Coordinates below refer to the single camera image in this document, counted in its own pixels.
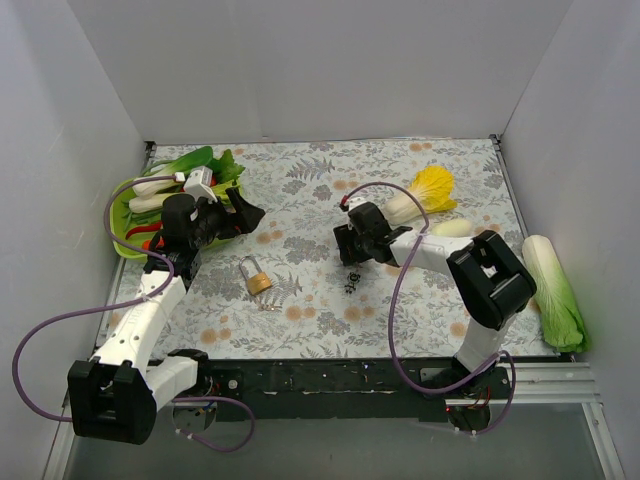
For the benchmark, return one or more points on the white radish toy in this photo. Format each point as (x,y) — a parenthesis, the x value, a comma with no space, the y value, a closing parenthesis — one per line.
(458,227)

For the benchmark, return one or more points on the brass keys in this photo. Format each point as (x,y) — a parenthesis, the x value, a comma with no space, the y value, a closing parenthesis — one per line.
(268,307)

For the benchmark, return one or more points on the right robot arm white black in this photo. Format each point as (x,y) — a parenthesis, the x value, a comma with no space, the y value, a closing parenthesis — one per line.
(493,283)

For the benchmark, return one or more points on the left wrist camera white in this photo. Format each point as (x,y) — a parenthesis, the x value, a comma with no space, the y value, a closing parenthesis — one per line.
(198,184)

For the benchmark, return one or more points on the floral tablecloth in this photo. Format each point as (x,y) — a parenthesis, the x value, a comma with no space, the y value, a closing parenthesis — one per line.
(299,186)

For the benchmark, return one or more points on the yellow napa cabbage toy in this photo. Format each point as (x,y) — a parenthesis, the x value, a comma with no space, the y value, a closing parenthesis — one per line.
(432,187)

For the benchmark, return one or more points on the celery stalk toy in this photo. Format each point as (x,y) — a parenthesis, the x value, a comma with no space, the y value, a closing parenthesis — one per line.
(140,205)

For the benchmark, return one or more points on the green lettuce leaf toy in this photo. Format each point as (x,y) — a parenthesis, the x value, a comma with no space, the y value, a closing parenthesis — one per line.
(226,172)

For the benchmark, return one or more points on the green plastic tray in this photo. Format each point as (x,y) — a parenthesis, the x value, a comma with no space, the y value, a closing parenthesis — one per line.
(123,220)

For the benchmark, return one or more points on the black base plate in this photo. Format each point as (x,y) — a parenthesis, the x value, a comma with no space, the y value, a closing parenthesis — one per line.
(312,389)

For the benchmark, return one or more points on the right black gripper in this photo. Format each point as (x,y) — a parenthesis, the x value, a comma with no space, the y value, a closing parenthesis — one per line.
(347,245)

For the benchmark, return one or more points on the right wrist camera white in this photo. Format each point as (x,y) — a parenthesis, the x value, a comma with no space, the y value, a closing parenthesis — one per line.
(349,203)

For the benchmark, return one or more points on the bok choy toy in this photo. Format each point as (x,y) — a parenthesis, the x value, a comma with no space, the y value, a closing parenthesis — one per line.
(164,178)

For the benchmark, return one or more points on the large green white cabbage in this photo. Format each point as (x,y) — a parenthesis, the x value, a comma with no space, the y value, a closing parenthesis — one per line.
(562,324)

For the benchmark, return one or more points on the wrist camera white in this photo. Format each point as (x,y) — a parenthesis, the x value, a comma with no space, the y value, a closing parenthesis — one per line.
(349,203)
(198,184)

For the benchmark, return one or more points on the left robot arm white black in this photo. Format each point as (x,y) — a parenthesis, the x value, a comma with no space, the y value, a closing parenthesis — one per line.
(116,395)

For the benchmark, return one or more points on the large brass padlock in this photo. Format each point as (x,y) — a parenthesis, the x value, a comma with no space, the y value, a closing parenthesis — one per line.
(257,281)

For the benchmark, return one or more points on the orange carrot toy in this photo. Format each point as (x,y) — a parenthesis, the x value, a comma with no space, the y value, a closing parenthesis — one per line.
(147,244)

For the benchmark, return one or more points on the red chili pepper toy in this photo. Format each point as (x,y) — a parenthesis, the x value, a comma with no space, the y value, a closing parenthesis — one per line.
(143,229)

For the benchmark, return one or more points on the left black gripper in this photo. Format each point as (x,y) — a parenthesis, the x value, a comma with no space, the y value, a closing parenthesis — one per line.
(232,215)

